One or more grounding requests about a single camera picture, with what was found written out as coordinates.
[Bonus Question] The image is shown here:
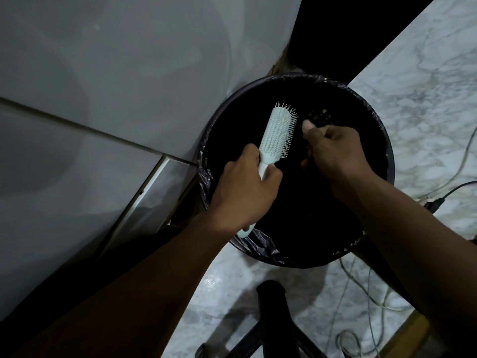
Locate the person's left hand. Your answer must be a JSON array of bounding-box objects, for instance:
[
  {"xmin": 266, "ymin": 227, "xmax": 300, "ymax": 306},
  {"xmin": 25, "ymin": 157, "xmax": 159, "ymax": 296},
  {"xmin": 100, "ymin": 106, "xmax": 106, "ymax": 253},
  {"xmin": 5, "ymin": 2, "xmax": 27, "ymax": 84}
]
[{"xmin": 208, "ymin": 143, "xmax": 284, "ymax": 236}]

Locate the person's left forearm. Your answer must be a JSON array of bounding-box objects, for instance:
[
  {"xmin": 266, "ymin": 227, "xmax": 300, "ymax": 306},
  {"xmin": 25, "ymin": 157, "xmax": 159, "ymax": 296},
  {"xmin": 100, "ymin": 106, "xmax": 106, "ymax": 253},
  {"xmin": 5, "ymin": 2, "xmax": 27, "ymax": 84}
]
[{"xmin": 11, "ymin": 214, "xmax": 233, "ymax": 358}]

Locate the thin white cable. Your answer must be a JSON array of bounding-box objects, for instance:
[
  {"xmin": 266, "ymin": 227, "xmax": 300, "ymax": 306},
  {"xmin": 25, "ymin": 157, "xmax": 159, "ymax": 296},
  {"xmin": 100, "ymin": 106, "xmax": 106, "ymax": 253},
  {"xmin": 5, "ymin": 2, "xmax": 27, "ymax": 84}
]
[{"xmin": 417, "ymin": 126, "xmax": 477, "ymax": 201}]

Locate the pale green hairbrush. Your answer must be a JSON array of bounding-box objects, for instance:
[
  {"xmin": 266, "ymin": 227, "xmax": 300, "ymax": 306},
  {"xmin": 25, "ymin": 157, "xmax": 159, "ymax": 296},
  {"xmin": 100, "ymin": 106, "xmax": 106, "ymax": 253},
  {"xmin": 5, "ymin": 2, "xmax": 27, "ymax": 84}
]
[{"xmin": 237, "ymin": 102, "xmax": 299, "ymax": 239}]

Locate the tangled white cable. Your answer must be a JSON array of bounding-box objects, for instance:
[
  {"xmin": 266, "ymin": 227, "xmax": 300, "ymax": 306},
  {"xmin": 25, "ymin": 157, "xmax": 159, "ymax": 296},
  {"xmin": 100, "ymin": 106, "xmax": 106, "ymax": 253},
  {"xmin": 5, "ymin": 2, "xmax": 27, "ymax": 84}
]
[{"xmin": 325, "ymin": 256, "xmax": 415, "ymax": 358}]

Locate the person's right forearm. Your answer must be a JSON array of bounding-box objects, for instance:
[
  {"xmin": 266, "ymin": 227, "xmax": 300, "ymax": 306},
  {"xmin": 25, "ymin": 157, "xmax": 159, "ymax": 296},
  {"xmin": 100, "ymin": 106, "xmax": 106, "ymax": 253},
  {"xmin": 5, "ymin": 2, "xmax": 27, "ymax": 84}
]
[{"xmin": 345, "ymin": 171, "xmax": 477, "ymax": 358}]

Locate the black chair base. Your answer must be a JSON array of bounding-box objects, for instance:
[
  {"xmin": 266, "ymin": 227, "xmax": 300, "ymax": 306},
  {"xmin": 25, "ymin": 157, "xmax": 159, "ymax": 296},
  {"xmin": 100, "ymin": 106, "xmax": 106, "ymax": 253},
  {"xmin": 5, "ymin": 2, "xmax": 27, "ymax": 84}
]
[{"xmin": 195, "ymin": 280, "xmax": 329, "ymax": 358}]

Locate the person's right hand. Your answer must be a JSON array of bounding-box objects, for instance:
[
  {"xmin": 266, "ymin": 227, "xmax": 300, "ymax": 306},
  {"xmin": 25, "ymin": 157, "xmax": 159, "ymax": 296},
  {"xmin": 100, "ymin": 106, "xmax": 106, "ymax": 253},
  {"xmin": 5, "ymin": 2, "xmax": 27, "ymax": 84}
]
[{"xmin": 300, "ymin": 119, "xmax": 374, "ymax": 200}]

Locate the dark furniture panel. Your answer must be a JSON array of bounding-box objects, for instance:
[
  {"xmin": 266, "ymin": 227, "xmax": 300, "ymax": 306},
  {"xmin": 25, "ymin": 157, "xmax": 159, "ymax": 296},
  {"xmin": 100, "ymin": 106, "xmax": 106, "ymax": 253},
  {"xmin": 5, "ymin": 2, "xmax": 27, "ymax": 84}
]
[{"xmin": 286, "ymin": 0, "xmax": 441, "ymax": 85}]

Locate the black round trash bin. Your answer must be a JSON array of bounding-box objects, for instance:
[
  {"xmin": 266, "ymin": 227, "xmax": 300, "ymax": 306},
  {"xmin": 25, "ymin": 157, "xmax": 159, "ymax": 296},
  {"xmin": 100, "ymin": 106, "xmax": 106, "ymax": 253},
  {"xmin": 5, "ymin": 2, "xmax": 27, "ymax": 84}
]
[{"xmin": 198, "ymin": 72, "xmax": 396, "ymax": 269}]

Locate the white glossy cabinet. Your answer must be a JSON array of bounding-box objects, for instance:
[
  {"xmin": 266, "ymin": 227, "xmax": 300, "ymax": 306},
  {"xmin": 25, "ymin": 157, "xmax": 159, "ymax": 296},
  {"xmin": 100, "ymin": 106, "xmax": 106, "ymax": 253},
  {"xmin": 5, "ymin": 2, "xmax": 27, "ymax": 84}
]
[{"xmin": 0, "ymin": 0, "xmax": 303, "ymax": 321}]

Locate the black cable with plug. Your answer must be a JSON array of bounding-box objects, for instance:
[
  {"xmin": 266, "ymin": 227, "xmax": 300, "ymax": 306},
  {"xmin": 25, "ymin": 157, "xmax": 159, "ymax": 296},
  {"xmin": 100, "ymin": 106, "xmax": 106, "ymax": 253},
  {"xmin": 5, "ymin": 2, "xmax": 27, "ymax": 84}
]
[{"xmin": 423, "ymin": 180, "xmax": 477, "ymax": 214}]

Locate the black plastic bin liner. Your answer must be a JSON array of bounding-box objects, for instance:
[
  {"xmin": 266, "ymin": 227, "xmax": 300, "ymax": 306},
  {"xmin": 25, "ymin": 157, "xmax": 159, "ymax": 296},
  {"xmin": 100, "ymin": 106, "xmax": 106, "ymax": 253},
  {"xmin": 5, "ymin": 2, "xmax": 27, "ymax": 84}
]
[{"xmin": 197, "ymin": 73, "xmax": 390, "ymax": 268}]

